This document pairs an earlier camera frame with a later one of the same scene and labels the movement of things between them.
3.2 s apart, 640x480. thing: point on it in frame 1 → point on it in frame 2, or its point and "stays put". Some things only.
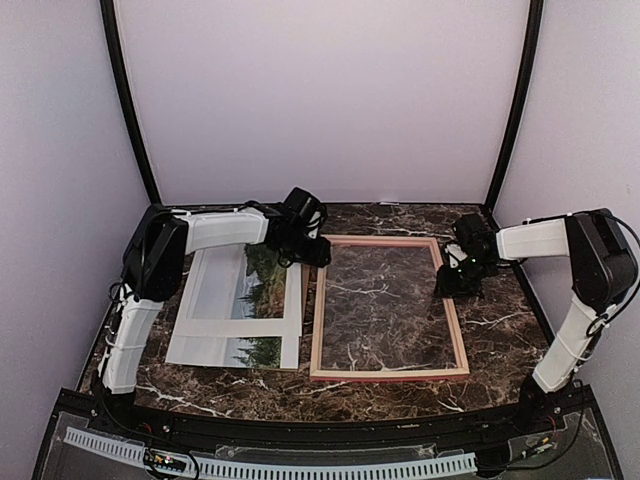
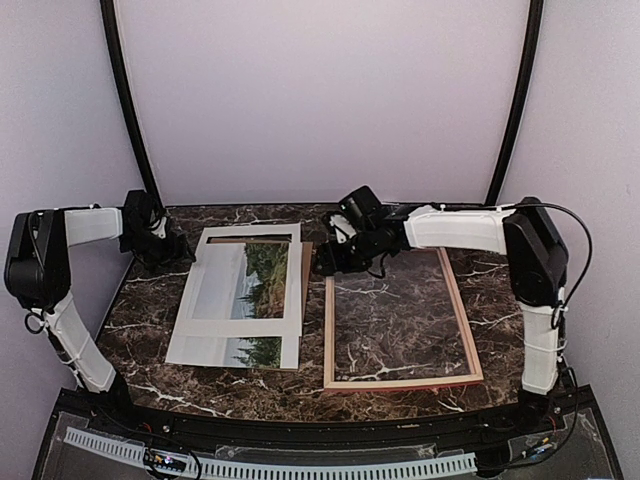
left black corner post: [117, 59] stays put
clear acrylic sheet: [381, 311] stays put
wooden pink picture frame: [318, 374] → [330, 383]
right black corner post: [517, 108] stays put
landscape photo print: [245, 281] stays put
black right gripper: [446, 282] → [333, 261]
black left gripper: [318, 256] → [176, 251]
